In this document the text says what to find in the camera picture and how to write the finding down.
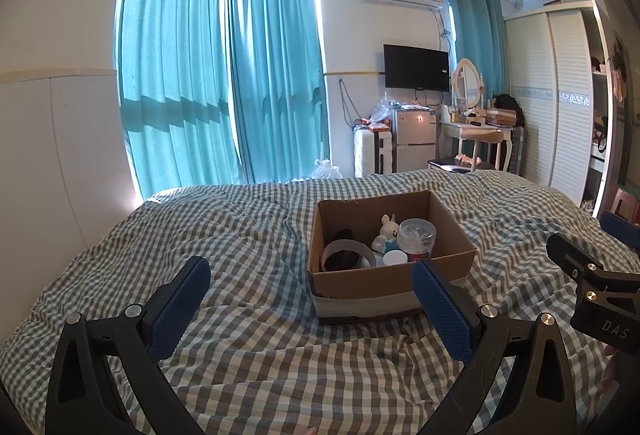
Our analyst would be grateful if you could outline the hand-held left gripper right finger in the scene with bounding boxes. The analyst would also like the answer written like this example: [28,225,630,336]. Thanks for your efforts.
[410,258,580,435]

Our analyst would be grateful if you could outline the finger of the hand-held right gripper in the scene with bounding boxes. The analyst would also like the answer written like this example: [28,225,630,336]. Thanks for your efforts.
[599,211,640,242]
[546,232,640,297]

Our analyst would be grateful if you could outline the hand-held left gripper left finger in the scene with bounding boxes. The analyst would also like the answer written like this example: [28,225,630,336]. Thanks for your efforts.
[44,256,212,435]

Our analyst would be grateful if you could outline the clear plastic jar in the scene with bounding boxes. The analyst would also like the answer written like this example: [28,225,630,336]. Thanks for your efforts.
[397,218,437,263]

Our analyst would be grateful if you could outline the cardboard box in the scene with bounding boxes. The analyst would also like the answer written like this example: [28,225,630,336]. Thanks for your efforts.
[306,190,477,327]

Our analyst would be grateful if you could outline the white rabbit figure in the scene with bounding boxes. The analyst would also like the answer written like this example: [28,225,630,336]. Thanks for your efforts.
[371,213,398,251]

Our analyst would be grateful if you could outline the grey white tape roll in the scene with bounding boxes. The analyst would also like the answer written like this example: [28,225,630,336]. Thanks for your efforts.
[321,239,376,272]

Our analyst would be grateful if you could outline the person's right hand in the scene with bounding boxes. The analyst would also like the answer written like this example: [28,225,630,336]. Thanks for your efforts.
[602,345,624,397]

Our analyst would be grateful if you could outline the pink stool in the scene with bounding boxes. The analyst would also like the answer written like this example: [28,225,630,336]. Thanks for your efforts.
[607,187,640,226]

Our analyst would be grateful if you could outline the grey checked blanket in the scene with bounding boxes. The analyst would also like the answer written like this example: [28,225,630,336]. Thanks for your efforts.
[0,167,640,435]

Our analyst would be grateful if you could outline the white louvred wardrobe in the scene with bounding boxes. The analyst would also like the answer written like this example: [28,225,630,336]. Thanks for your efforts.
[502,0,616,210]

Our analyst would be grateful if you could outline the dark cushioned stool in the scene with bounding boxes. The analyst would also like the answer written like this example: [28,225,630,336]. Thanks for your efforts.
[427,157,496,173]

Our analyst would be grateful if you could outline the wooden box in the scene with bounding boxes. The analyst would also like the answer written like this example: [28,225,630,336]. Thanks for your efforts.
[485,109,518,126]

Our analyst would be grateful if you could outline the black bag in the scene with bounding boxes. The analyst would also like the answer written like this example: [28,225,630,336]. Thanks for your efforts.
[492,93,526,126]

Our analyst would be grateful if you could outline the silver small fridge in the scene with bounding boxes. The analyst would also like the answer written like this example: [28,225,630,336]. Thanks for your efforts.
[389,108,441,174]

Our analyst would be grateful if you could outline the white suitcase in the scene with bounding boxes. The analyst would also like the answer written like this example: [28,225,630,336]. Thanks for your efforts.
[352,125,396,178]

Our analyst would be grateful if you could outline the clear plastic bag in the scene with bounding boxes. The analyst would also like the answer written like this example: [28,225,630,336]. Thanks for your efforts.
[312,157,343,180]

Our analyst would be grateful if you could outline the plastic bags on fridge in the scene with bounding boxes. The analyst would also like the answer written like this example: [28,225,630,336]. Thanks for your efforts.
[367,95,401,126]

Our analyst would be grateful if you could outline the oval white-framed mirror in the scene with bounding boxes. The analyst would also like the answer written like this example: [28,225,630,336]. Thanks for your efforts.
[451,57,483,112]

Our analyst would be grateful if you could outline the teal curtain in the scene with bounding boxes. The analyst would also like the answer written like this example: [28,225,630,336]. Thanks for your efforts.
[116,0,246,200]
[225,0,331,186]
[442,0,511,108]

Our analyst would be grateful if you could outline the black wall cable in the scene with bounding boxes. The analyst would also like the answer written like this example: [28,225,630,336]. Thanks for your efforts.
[337,77,358,126]

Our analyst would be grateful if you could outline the black wall television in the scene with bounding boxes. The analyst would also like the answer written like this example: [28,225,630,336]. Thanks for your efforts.
[383,44,451,92]

